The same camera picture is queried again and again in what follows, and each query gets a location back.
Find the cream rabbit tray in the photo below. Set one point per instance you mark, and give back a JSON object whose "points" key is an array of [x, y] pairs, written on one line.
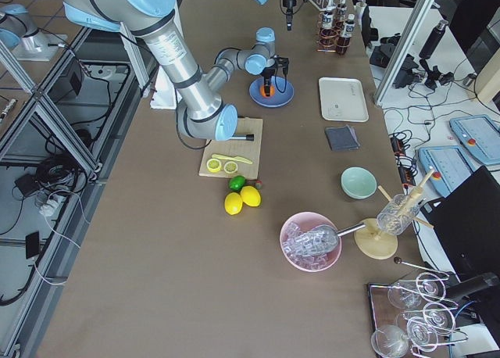
{"points": [[342, 99]]}

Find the orange power strip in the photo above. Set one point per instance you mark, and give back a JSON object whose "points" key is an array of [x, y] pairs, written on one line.
{"points": [[406, 166]]}

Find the wooden cutting board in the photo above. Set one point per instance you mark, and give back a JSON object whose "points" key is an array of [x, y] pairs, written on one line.
{"points": [[243, 148]]}

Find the blue plate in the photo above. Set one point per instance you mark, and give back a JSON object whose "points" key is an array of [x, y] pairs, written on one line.
{"points": [[282, 92]]}

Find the tea bottle left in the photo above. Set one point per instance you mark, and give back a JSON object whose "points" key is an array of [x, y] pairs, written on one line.
{"points": [[327, 33]]}

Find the yellow lemon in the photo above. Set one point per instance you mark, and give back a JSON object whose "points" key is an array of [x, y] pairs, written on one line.
{"points": [[233, 203], [250, 196]]}

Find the pink ice bowl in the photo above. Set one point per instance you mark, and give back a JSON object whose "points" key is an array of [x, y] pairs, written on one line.
{"points": [[291, 243]]}

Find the yellow lemon lower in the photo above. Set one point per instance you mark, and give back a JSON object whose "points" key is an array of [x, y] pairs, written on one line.
{"points": [[233, 203]]}

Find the copper wire bottle rack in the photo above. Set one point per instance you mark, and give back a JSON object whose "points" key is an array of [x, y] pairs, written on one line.
{"points": [[318, 47]]}

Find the black bar spoon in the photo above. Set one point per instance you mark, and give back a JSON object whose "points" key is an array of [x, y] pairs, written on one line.
{"points": [[400, 261]]}

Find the black thermos bottle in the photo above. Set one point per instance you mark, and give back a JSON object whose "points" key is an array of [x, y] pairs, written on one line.
{"points": [[433, 40]]}

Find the tea bottle front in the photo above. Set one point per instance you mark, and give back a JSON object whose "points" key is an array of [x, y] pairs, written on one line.
{"points": [[345, 35]]}

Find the orange fruit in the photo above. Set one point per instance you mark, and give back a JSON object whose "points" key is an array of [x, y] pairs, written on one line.
{"points": [[267, 90]]}

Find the steel muddler black tip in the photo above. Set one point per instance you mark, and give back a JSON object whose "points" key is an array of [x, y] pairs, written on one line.
{"points": [[243, 137]]}

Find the glass cup on stand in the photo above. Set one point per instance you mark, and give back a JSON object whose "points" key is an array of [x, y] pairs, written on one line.
{"points": [[397, 215]]}

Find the wine glass rack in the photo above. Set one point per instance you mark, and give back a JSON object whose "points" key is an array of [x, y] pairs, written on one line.
{"points": [[413, 317]]}

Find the grey folded cloth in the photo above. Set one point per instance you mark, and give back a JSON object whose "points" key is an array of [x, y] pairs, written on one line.
{"points": [[342, 138]]}

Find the blue teach pendant near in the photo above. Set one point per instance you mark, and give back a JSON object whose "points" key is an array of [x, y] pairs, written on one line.
{"points": [[450, 165]]}

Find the yellow plastic knife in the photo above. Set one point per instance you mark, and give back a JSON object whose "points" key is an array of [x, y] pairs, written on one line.
{"points": [[239, 159]]}

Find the blue teach pendant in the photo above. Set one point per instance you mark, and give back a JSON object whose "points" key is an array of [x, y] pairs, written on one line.
{"points": [[450, 165], [480, 137]]}

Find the lemon half lower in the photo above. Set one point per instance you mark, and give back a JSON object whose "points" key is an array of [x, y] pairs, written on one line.
{"points": [[213, 165]]}

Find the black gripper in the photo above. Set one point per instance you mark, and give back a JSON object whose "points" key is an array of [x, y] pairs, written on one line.
{"points": [[267, 73]]}

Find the tea bottle right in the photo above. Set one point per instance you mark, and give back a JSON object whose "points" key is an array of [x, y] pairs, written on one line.
{"points": [[340, 13]]}

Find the steel ice scoop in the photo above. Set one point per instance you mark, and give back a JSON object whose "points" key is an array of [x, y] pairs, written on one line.
{"points": [[324, 238]]}

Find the green lime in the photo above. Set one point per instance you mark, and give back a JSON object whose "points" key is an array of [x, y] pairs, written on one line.
{"points": [[236, 183]]}

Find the lemon slice upper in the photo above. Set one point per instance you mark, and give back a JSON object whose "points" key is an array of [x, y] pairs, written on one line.
{"points": [[230, 167]]}

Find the tea bottle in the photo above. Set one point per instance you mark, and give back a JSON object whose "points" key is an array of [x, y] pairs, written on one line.
{"points": [[345, 35], [340, 13], [327, 33]]}

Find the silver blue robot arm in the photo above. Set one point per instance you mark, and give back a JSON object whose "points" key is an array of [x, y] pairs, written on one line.
{"points": [[203, 113]]}

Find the green bowl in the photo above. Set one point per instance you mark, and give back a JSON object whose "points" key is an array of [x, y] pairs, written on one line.
{"points": [[358, 183]]}

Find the blue teach pendant far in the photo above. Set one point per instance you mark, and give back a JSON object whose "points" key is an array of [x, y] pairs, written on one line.
{"points": [[480, 137]]}

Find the yellow lemon upper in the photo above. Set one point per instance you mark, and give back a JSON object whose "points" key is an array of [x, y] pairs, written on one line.
{"points": [[250, 196]]}

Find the wooden cup stand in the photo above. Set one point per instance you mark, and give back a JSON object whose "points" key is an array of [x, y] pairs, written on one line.
{"points": [[375, 243]]}

